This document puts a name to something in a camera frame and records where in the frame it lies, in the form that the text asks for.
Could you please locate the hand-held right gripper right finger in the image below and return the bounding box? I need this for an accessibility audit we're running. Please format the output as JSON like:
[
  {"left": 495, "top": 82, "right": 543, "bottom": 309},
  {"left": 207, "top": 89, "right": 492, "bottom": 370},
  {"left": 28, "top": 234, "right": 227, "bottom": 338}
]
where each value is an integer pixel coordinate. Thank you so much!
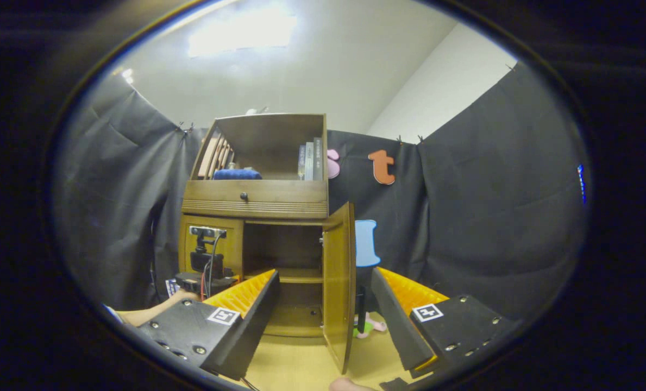
[{"left": 370, "top": 266, "right": 515, "bottom": 380}]

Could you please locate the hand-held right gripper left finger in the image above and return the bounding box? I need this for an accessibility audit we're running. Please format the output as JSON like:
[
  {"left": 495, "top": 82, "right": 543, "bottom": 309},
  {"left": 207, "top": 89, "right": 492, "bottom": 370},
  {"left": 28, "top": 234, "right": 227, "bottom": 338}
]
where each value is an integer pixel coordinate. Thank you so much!
[{"left": 136, "top": 269, "right": 281, "bottom": 381}]

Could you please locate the wooden double-door shoe cabinet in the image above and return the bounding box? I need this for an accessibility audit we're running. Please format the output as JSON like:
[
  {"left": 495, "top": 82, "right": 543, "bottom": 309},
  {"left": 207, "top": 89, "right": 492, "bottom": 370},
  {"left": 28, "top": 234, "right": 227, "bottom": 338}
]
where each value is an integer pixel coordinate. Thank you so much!
[{"left": 179, "top": 113, "right": 332, "bottom": 338}]

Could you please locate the green and pink plush toy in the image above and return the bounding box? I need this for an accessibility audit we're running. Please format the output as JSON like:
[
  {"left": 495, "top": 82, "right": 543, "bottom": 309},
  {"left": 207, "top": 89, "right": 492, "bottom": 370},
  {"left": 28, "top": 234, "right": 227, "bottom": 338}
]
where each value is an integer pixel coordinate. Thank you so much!
[{"left": 354, "top": 312, "right": 387, "bottom": 339}]

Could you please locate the folded blue cloth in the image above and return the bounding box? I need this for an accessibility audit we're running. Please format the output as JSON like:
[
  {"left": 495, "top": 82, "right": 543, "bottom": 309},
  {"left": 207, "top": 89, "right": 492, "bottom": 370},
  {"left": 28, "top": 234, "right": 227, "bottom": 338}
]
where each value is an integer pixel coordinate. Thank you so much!
[{"left": 213, "top": 169, "right": 262, "bottom": 181}]

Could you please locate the wooden drawer with black knob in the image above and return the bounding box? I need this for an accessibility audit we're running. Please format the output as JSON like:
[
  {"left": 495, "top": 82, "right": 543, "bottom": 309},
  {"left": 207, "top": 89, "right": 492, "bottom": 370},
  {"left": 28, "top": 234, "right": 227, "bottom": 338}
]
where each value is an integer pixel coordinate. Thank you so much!
[{"left": 181, "top": 180, "right": 329, "bottom": 220}]

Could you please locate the black backdrop cloth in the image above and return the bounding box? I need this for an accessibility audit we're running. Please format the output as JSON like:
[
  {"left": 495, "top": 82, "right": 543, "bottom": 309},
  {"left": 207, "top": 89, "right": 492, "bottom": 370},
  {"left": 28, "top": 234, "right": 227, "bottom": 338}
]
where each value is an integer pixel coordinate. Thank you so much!
[{"left": 54, "top": 62, "right": 591, "bottom": 322}]

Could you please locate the black camera cable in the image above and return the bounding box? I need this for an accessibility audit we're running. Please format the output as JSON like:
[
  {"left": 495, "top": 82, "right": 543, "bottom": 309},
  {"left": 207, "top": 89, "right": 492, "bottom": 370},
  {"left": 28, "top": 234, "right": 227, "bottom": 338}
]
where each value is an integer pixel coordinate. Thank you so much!
[{"left": 200, "top": 234, "right": 222, "bottom": 299}]

